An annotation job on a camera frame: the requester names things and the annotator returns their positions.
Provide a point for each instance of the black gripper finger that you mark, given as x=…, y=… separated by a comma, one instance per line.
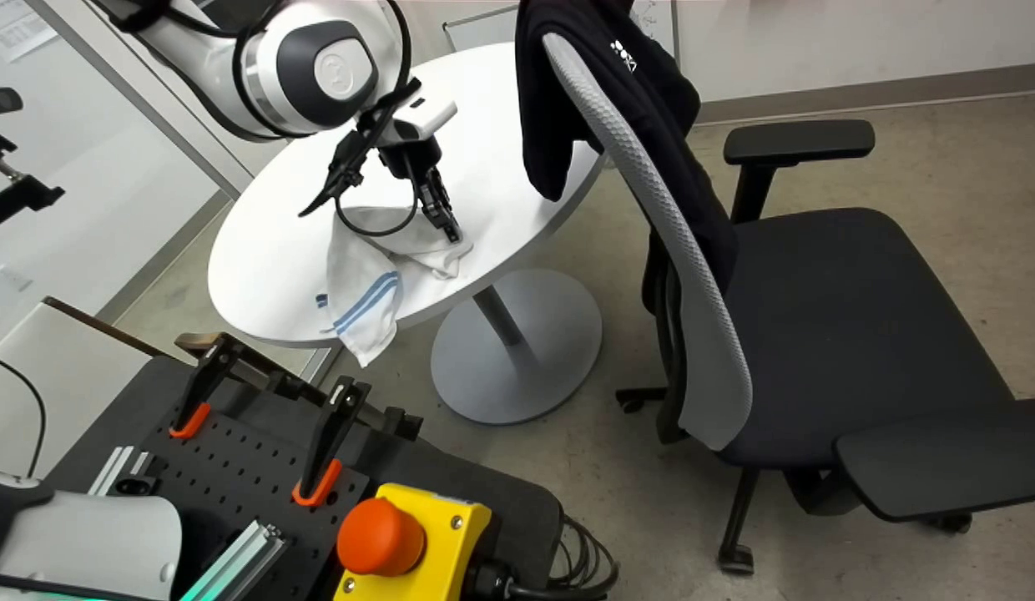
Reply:
x=440, y=206

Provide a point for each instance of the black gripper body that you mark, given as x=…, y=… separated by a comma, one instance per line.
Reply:
x=401, y=129

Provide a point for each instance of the white towel with blue stripes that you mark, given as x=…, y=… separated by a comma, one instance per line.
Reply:
x=366, y=281

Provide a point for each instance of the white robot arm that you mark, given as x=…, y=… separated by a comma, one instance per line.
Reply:
x=297, y=67

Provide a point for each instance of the black garment on chair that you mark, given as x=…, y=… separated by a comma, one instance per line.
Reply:
x=641, y=85

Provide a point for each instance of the grey black office chair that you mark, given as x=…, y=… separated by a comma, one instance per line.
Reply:
x=837, y=358

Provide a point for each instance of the black perforated mounting board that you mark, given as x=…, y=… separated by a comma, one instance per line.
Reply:
x=247, y=457

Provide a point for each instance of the yellow emergency stop button box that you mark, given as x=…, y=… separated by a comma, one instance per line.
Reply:
x=409, y=547

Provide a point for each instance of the round white table pedestal base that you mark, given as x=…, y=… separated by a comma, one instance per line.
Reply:
x=519, y=349

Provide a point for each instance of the orange handled clamp right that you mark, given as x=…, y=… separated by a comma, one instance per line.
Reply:
x=323, y=464

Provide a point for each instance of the orange handled clamp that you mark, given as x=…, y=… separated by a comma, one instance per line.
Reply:
x=323, y=464
x=207, y=375

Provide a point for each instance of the orange handled clamp left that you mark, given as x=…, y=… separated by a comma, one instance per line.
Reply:
x=207, y=375

